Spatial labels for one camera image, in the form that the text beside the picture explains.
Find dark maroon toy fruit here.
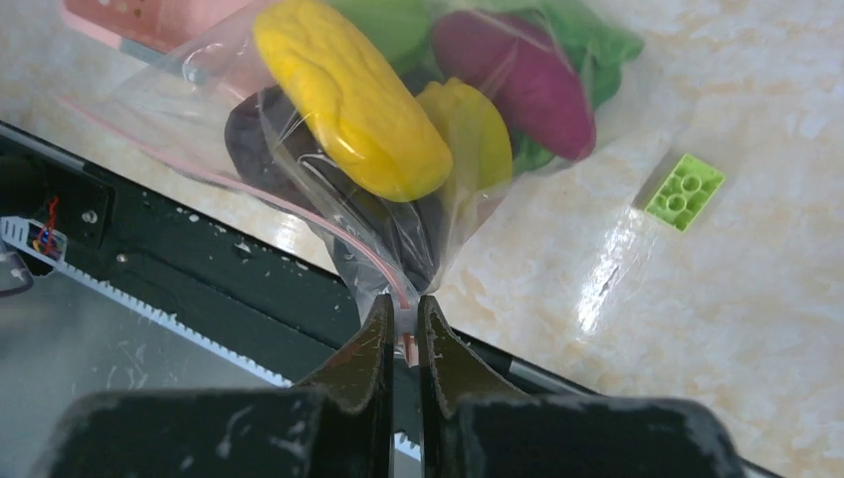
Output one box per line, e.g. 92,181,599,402
224,87,446,292

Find yellow toy mango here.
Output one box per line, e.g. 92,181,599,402
416,78,514,193

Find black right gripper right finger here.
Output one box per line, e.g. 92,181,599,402
417,295,525,477

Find clear zip top bag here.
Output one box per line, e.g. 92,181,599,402
60,1,652,339

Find green lego brick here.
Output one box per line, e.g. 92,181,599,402
644,153,726,232

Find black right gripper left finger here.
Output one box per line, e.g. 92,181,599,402
295,295,395,477

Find magenta toy sweet potato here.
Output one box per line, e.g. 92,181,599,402
431,10,596,160

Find pink plastic basket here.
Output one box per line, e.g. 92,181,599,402
59,0,272,96

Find green toy lettuce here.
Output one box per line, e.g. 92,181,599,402
448,1,644,177

